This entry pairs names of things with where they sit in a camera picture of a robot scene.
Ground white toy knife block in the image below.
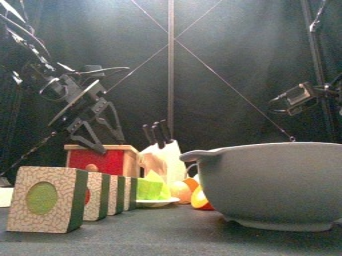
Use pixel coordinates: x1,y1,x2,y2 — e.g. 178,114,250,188
138,139,190,188

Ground patterned block with red circle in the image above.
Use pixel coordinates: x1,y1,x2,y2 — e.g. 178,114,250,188
82,171,111,222

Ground patterned wooden block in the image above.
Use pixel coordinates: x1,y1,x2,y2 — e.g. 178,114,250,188
123,176,139,212
107,174,127,216

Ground patterned block with green circle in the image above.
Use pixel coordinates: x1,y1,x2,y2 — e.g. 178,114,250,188
6,165,90,234

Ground peach toy egg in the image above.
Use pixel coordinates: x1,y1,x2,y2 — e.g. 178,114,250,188
170,180,194,205

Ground grey toy pot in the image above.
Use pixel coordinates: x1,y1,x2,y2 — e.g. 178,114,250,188
180,142,342,233

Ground red wooden toy box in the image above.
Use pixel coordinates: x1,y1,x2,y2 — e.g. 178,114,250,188
63,143,143,178

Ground white toy plate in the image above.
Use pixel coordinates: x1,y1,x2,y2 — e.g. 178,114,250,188
135,196,182,209

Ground orange toy fruit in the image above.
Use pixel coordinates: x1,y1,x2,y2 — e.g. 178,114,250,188
184,177,201,193

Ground white flat object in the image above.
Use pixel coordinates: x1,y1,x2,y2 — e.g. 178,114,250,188
0,186,17,208

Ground yellow red toy fruit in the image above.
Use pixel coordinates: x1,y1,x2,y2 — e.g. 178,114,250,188
190,185,217,211

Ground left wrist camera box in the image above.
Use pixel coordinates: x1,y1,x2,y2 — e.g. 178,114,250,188
39,74,75,103

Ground black toy knife handle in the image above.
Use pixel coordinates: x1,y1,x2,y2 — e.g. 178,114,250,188
142,123,157,146
151,121,167,150
159,119,175,144

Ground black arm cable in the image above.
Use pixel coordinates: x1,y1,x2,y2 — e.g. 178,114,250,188
57,61,131,77

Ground diagonal frame brace wire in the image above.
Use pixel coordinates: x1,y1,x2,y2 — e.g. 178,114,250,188
106,0,225,95
130,0,297,142

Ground dark metal frame post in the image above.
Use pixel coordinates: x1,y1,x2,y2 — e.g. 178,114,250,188
298,0,340,144

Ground vertical metal frame pole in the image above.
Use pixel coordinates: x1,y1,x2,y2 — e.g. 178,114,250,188
167,0,175,137

